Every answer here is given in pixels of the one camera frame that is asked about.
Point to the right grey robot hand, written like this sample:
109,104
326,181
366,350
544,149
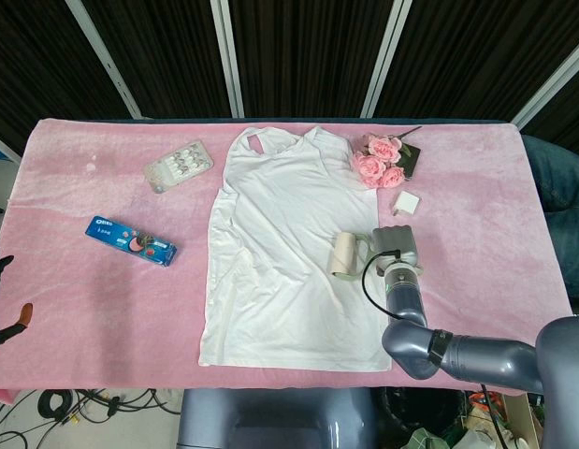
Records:
394,245

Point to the green lint roller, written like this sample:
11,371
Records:
344,252

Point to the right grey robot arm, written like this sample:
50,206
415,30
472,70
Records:
476,355

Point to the white power adapter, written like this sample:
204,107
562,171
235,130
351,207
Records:
407,203

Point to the pink artificial rose bouquet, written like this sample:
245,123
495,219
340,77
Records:
373,163

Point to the black square card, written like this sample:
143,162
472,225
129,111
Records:
413,161

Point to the pink fleece table cover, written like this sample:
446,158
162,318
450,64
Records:
83,304

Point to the white tank top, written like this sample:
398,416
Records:
289,243

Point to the blue Oreo cookie box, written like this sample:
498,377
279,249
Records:
130,241

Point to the clear blister pack binder rings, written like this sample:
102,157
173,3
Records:
179,166

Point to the grey robot torso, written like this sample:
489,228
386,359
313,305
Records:
275,421

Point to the white partition post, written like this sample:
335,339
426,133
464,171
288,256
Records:
104,61
387,56
227,56
553,79

